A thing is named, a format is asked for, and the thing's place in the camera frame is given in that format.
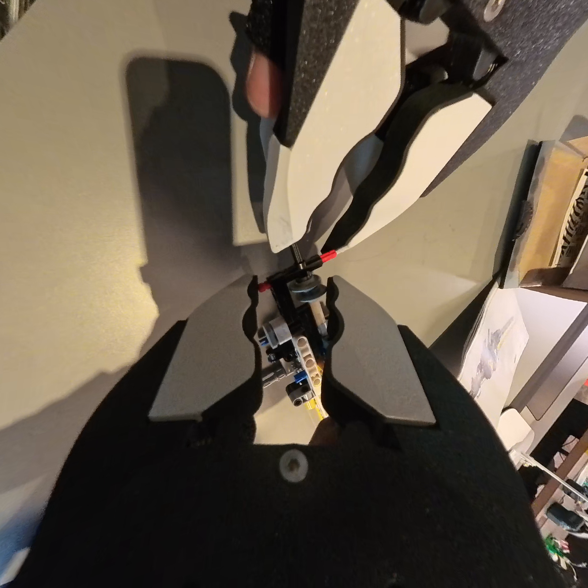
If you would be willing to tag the white plastic tray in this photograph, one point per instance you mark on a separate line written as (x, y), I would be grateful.
(514, 427)

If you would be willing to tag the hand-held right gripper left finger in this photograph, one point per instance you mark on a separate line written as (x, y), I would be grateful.
(202, 363)

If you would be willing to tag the person's left hand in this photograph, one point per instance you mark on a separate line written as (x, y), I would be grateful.
(262, 85)

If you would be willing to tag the striped white paper bag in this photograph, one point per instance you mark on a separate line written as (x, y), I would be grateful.
(574, 229)

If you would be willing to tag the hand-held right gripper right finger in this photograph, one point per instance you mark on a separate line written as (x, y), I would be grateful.
(374, 363)

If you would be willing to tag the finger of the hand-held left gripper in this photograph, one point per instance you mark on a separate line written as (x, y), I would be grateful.
(436, 147)
(349, 101)

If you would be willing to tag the lego instruction booklet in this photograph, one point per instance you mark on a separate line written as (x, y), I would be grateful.
(496, 349)

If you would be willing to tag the silver laptop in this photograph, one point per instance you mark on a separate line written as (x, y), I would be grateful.
(542, 330)

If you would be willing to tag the multicoloured lego assembly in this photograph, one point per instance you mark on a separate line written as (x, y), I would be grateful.
(305, 353)

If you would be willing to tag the brown cardboard box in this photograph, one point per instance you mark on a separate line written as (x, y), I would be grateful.
(546, 197)

